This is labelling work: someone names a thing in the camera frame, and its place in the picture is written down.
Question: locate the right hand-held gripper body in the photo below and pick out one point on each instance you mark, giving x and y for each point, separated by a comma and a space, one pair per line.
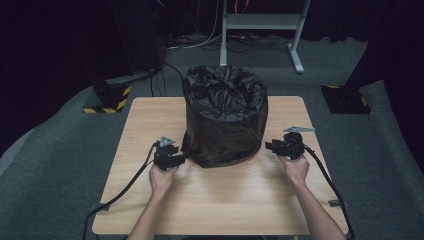
292, 146

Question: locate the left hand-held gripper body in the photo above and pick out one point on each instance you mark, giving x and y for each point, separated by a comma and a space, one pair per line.
166, 156

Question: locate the black bag-lined bin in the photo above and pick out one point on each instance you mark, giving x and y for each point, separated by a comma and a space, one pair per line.
226, 116

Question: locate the person's right hand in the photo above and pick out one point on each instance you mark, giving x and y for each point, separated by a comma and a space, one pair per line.
296, 171

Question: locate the person's left hand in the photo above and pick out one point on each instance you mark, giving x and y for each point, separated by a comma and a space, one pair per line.
161, 181

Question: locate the black stand hazard striped base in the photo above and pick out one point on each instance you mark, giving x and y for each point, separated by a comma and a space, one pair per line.
346, 100
110, 100

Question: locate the white metal stand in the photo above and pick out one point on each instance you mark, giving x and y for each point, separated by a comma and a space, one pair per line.
260, 21

